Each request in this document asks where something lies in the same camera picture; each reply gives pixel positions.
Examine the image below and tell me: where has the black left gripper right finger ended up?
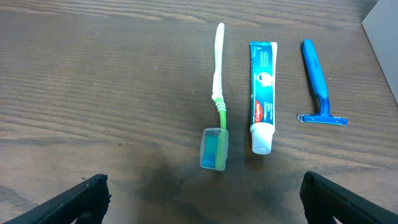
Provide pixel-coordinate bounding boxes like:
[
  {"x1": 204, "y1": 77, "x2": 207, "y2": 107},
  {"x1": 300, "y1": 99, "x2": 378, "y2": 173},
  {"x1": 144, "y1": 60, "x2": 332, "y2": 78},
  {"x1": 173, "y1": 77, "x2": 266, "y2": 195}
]
[{"x1": 300, "y1": 171, "x2": 397, "y2": 224}]

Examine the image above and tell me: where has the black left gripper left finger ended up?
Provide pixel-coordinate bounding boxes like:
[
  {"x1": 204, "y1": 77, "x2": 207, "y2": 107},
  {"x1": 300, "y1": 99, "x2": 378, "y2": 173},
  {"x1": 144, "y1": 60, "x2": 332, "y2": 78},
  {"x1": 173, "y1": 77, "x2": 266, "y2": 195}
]
[{"x1": 7, "y1": 174, "x2": 111, "y2": 224}]

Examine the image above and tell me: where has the green white toothbrush with cap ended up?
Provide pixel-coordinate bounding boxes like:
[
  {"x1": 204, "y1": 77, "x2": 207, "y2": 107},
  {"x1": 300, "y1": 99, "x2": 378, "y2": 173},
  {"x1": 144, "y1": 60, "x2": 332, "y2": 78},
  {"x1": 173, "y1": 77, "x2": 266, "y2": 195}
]
[{"x1": 200, "y1": 23, "x2": 229, "y2": 171}]

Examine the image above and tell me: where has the blue disposable razor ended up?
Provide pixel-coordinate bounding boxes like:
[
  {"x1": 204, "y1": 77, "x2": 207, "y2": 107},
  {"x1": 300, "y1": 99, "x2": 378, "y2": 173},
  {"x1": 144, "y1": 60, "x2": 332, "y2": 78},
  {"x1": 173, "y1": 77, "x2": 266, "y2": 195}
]
[{"x1": 297, "y1": 39, "x2": 348, "y2": 126}]

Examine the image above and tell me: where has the Colgate toothpaste tube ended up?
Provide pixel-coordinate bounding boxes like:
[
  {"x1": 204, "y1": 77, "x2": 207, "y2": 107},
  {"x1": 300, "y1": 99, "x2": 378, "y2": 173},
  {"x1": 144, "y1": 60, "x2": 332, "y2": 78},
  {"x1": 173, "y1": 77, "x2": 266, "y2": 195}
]
[{"x1": 249, "y1": 41, "x2": 277, "y2": 155}]

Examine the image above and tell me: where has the white box with pink interior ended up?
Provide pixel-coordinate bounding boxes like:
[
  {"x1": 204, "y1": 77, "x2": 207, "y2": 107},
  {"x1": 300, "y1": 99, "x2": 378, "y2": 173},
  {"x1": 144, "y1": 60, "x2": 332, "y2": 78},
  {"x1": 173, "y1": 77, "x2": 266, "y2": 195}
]
[{"x1": 361, "y1": 0, "x2": 398, "y2": 103}]

